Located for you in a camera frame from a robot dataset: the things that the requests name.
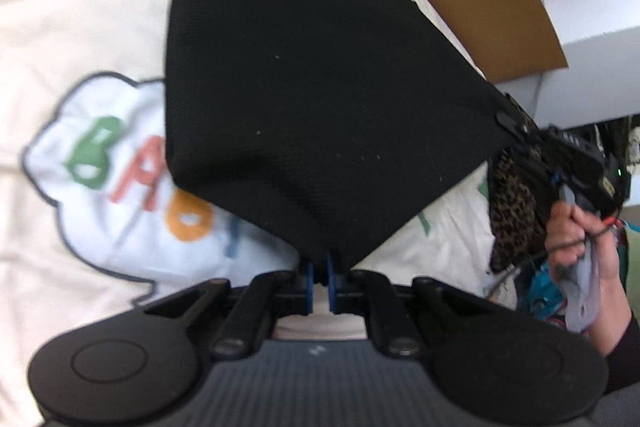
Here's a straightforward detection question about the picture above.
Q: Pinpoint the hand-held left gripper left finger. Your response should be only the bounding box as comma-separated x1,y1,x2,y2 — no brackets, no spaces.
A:
132,257,317,360

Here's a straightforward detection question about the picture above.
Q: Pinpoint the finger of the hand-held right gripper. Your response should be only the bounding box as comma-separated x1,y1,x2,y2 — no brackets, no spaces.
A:
495,107,542,148

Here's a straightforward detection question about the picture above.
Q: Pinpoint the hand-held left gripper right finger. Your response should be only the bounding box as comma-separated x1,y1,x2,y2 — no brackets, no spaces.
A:
325,254,501,358

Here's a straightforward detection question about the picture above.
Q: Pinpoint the black knit garment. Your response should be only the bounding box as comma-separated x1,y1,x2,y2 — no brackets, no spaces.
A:
164,0,521,273

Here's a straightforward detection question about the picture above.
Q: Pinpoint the person's right forearm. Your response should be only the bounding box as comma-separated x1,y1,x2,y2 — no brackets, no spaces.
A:
582,277,640,395

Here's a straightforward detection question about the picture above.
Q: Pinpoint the person's right hand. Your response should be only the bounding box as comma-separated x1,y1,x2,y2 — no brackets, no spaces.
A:
544,201,628,303

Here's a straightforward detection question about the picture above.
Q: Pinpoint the leopard print cloth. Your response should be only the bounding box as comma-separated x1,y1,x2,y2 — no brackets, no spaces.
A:
487,104,551,274

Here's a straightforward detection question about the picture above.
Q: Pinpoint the teal cloth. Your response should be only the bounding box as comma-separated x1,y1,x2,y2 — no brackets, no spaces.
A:
517,227,640,333

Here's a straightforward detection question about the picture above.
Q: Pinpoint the white furniture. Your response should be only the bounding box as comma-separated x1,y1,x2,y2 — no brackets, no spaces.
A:
530,0,640,128

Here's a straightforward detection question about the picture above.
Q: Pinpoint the cream printed bed sheet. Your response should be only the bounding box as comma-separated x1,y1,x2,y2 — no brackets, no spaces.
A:
0,0,551,427

